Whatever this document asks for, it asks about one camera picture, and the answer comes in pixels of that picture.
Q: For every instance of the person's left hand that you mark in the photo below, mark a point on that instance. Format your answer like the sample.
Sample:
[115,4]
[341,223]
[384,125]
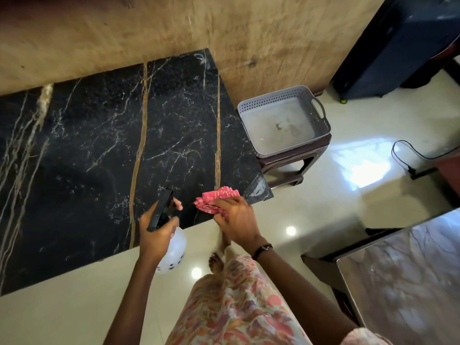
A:
[154,240]

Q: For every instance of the person's right hand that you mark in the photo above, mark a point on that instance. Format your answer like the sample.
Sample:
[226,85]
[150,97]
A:
[239,220]

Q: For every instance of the person's right thumb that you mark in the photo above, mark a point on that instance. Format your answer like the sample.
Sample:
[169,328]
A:
[220,220]

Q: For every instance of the person's left thumb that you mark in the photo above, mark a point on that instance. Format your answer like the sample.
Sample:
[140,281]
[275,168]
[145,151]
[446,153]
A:
[171,222]

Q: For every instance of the pink patterned cloth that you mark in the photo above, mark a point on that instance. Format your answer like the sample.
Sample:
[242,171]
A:
[212,199]

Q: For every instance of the white spray bottle black nozzle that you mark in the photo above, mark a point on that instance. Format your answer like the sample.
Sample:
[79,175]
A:
[174,249]

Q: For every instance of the person's right forearm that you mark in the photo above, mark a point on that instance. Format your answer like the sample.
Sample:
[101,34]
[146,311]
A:
[305,291]

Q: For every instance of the person's left forearm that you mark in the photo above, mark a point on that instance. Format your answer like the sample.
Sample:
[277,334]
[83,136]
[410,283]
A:
[134,301]

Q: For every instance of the person's bare foot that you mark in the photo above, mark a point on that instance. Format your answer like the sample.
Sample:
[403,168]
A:
[216,262]

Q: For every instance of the black wrist band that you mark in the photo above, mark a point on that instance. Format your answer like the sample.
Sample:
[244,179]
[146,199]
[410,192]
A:
[261,250]

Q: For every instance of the floral pink dress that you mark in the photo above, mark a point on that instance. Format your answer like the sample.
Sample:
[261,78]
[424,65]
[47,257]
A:
[233,308]

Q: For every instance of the brown plastic stool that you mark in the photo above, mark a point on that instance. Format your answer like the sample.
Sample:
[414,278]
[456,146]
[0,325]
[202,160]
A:
[287,161]

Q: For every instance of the grey plastic basket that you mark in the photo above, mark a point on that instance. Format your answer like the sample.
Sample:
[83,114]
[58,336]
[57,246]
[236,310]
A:
[284,122]

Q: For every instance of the brown-framed marble table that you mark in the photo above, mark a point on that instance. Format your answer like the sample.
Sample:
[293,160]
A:
[402,283]

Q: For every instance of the brown wooden furniture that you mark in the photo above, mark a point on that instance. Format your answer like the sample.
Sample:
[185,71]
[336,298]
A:
[447,172]

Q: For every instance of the dark blue suitcase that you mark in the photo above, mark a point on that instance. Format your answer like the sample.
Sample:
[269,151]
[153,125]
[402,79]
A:
[388,46]

